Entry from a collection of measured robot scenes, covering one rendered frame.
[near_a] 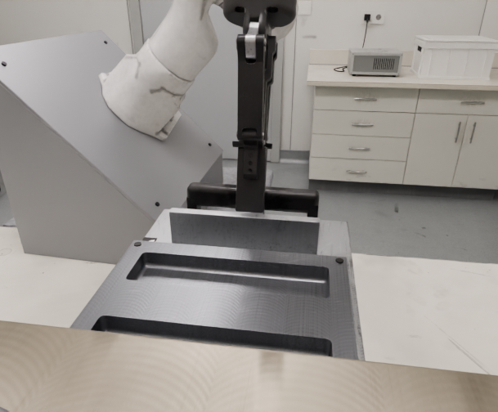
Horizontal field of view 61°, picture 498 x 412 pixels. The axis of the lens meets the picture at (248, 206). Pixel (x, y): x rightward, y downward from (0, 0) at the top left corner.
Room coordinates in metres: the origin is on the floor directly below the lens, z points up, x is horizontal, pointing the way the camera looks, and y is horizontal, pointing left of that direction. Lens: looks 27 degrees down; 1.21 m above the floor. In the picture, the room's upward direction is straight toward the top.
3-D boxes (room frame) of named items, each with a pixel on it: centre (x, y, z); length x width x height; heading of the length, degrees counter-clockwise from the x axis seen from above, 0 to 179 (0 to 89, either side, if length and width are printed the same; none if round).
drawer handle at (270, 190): (0.43, 0.00, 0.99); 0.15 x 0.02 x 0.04; 82
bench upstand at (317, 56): (3.01, -1.07, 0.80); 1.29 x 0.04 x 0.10; 82
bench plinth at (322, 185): (2.77, -1.03, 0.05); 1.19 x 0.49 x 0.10; 82
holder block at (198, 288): (0.25, 0.02, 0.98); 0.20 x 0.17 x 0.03; 82
